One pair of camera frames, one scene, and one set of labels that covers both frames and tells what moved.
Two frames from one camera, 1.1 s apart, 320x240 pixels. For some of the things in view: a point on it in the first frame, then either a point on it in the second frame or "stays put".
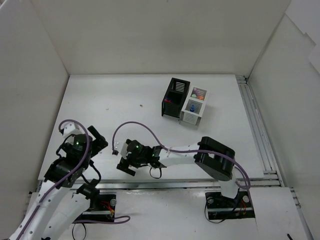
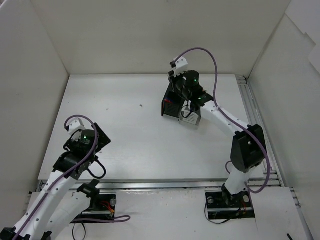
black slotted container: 172,102 stays put
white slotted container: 190,115 stays put
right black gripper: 126,167 -> 170,105
